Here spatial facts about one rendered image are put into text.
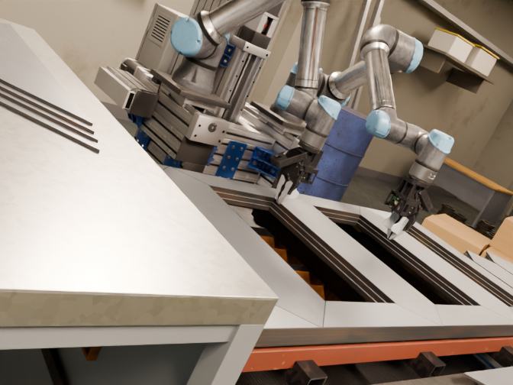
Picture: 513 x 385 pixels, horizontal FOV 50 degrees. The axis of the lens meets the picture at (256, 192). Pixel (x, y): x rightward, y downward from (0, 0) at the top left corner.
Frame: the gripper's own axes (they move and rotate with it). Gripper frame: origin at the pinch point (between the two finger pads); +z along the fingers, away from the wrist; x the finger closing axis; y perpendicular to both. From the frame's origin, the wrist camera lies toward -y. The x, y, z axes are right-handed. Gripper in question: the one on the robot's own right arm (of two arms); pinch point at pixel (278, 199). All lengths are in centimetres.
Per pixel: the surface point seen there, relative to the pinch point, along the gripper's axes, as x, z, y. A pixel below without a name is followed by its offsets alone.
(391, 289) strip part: -47.0, 0.7, 6.2
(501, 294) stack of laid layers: -43, 2, 78
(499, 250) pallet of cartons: 93, 42, 368
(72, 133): -37, -19, -85
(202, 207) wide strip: -13.5, 0.9, -36.7
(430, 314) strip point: -57, 1, 11
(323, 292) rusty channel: -27.0, 15.9, 7.5
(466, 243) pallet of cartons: 102, 45, 325
